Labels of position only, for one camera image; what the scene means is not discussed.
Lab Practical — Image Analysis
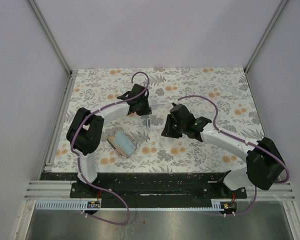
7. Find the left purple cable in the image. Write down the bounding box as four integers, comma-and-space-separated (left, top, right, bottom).
70, 71, 151, 225

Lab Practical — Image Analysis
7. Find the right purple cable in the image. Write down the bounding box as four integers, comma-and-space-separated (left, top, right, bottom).
177, 95, 291, 217

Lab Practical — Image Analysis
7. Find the left aluminium frame post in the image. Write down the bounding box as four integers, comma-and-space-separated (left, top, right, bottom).
26, 0, 73, 76

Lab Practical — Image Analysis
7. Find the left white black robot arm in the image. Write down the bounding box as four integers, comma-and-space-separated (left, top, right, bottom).
66, 84, 152, 198

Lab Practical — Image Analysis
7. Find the floral pattern table mat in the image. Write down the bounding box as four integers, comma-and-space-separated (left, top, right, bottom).
52, 67, 264, 173

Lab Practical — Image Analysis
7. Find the purple cable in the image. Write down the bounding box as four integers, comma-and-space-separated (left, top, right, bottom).
70, 71, 151, 225
177, 95, 291, 217

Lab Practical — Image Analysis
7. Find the light blue cleaning cloth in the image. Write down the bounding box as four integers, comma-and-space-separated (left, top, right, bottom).
114, 130, 137, 157

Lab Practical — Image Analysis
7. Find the aluminium frame post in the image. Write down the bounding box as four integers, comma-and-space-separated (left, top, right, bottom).
26, 0, 73, 76
244, 0, 290, 74

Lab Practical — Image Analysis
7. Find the right aluminium frame post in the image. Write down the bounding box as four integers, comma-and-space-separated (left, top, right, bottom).
244, 0, 290, 74

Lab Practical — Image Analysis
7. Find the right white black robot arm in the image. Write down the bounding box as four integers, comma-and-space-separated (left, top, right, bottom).
161, 103, 284, 198

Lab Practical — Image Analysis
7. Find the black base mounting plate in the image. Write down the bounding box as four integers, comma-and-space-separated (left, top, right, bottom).
75, 173, 247, 205

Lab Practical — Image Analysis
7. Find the white slotted cable duct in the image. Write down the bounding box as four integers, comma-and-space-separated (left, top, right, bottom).
35, 199, 224, 211

